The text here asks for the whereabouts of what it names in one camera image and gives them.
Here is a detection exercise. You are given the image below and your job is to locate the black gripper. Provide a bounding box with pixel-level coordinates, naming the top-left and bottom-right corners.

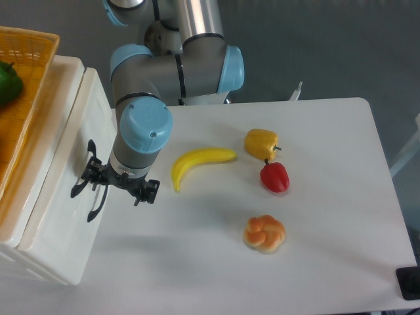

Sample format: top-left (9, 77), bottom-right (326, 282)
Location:
top-left (81, 157), bottom-right (160, 206)

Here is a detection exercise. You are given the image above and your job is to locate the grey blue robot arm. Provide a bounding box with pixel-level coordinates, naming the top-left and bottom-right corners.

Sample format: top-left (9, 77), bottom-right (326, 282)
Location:
top-left (71, 1), bottom-right (245, 203)

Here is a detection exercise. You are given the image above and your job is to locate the white drawer cabinet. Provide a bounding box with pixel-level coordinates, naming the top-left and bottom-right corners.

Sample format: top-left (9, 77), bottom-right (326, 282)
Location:
top-left (0, 54), bottom-right (85, 285)

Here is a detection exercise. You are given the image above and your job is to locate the yellow toy banana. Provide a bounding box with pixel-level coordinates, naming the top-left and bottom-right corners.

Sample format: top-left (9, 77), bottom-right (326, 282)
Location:
top-left (171, 147), bottom-right (238, 192)

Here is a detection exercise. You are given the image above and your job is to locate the yellow toy pepper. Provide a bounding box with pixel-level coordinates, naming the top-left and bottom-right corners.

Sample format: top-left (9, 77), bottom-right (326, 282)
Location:
top-left (244, 129), bottom-right (282, 161)

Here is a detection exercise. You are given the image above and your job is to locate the green toy pepper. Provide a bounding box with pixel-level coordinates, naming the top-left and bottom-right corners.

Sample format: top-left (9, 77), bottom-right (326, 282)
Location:
top-left (0, 61), bottom-right (24, 106)

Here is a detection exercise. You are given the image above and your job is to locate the red toy pepper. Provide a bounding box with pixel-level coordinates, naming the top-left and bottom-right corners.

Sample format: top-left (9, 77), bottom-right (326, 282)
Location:
top-left (260, 159), bottom-right (290, 193)

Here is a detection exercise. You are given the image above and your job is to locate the knotted toy bread roll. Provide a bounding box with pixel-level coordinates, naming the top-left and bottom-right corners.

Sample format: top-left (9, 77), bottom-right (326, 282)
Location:
top-left (243, 215), bottom-right (286, 254)

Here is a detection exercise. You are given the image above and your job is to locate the orange plastic basket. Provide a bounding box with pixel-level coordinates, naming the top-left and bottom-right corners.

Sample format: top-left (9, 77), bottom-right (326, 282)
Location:
top-left (1, 26), bottom-right (60, 194)

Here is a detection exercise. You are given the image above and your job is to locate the white chair part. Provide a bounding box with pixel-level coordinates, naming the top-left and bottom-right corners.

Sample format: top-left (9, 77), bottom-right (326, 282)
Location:
top-left (389, 114), bottom-right (419, 178)

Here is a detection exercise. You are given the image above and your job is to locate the black device at edge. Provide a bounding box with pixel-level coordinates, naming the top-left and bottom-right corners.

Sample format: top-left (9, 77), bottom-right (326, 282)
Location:
top-left (396, 266), bottom-right (420, 301)

